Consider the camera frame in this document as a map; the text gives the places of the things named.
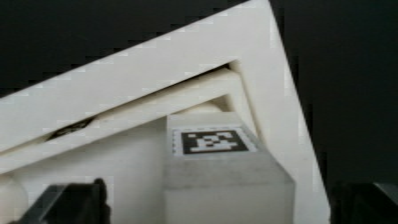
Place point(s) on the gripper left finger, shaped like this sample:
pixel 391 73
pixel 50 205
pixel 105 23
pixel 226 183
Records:
pixel 72 204

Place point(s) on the white table leg with tag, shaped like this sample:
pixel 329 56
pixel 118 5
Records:
pixel 228 186

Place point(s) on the white U-shaped fence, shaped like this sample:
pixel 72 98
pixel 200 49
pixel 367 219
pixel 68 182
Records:
pixel 230 41

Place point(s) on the white square tabletop part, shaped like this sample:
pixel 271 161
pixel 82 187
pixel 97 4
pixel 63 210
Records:
pixel 109 148

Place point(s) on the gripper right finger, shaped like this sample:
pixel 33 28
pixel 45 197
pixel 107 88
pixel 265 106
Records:
pixel 365 203

